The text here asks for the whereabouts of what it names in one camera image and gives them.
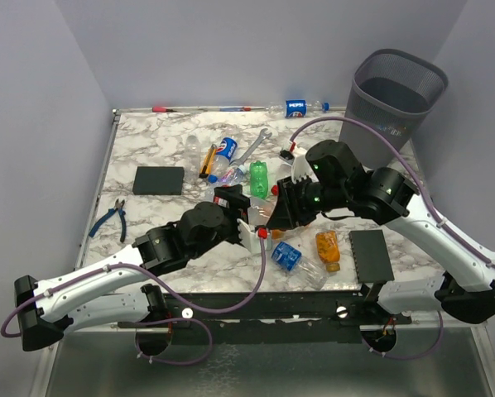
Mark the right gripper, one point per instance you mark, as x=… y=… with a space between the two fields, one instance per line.
x=288 y=212

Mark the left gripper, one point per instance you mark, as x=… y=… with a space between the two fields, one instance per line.
x=238 y=205

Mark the red label clear bottle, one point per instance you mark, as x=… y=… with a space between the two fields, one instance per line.
x=259 y=212

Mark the blue label water bottle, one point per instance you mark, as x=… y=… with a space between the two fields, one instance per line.
x=294 y=263

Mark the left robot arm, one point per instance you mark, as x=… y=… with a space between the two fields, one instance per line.
x=46 y=310

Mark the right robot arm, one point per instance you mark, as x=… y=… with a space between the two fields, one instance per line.
x=466 y=290

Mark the grey mesh waste bin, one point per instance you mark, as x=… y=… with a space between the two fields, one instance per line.
x=393 y=92

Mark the large orange label bottle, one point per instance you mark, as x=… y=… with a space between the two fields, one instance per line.
x=278 y=233

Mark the clear bottle purple label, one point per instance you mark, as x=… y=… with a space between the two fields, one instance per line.
x=234 y=175

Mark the green plastic bottle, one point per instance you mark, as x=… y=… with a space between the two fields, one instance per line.
x=259 y=185

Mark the red green label water bottle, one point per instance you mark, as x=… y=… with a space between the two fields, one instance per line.
x=282 y=172

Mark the Pepsi bottle blue label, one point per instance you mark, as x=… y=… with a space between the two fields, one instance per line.
x=222 y=158

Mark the small orange juice bottle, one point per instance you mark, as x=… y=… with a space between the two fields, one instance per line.
x=328 y=250

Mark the clear empty bottle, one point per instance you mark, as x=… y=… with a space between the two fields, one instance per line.
x=193 y=154

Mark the silver open-end wrench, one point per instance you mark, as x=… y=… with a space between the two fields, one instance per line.
x=263 y=135

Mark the black box left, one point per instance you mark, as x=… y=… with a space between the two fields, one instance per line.
x=158 y=180

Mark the black notebook right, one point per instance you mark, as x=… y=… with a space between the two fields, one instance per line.
x=370 y=255

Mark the Pepsi bottle at back edge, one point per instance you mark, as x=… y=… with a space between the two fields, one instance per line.
x=297 y=108

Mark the blue handled screwdriver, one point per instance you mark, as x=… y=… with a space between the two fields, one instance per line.
x=236 y=109

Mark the red handled screwdriver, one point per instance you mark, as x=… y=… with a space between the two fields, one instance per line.
x=159 y=109

